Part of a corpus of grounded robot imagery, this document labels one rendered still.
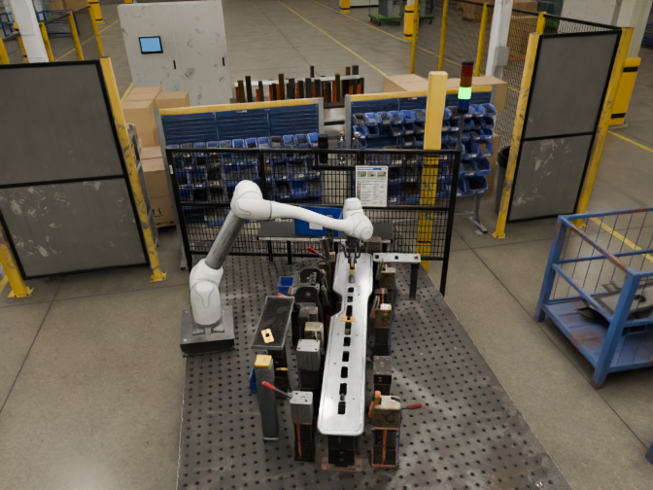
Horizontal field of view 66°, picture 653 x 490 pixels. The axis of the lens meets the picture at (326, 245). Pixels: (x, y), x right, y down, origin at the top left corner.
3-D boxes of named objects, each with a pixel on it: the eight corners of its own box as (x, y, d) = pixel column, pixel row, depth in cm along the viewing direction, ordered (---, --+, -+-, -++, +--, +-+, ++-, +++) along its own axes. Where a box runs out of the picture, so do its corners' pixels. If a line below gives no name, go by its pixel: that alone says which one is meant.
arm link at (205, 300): (193, 327, 277) (189, 297, 265) (191, 306, 291) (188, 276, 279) (223, 323, 280) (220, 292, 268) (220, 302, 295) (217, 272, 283)
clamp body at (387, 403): (401, 471, 215) (406, 412, 196) (367, 469, 216) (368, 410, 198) (400, 449, 224) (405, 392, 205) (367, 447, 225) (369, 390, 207)
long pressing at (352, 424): (370, 437, 195) (370, 435, 194) (313, 434, 197) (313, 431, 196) (372, 254, 314) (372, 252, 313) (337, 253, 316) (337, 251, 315)
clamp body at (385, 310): (392, 363, 271) (395, 312, 253) (369, 362, 272) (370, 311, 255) (392, 351, 279) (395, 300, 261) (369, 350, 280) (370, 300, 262)
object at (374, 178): (388, 208, 334) (389, 164, 319) (354, 207, 336) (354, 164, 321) (387, 206, 336) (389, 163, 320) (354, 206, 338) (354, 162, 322)
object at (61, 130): (166, 271, 483) (119, 53, 383) (165, 280, 472) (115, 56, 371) (17, 290, 463) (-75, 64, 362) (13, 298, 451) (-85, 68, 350)
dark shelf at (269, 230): (393, 243, 322) (393, 239, 321) (256, 240, 330) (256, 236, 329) (392, 227, 341) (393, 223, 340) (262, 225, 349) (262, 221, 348)
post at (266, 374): (278, 440, 229) (270, 369, 207) (261, 439, 230) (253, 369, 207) (281, 427, 235) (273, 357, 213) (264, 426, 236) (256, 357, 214)
